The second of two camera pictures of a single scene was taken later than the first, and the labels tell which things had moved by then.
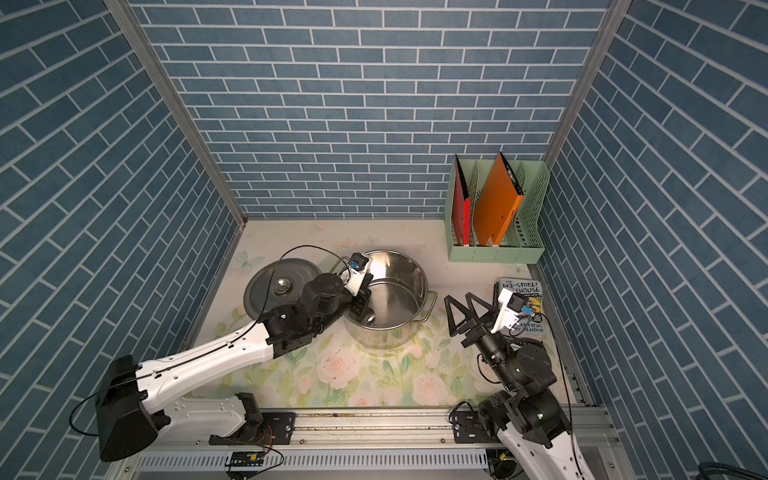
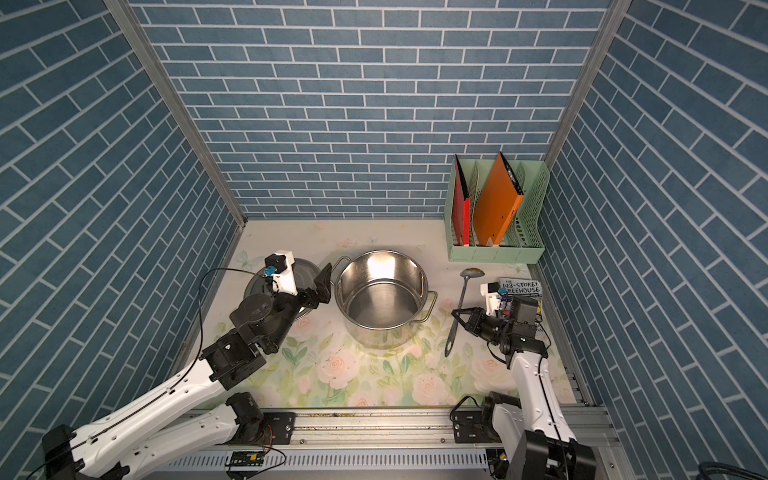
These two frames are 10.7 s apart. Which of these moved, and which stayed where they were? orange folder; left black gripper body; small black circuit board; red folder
Moved: left black gripper body
Stayed: orange folder; red folder; small black circuit board
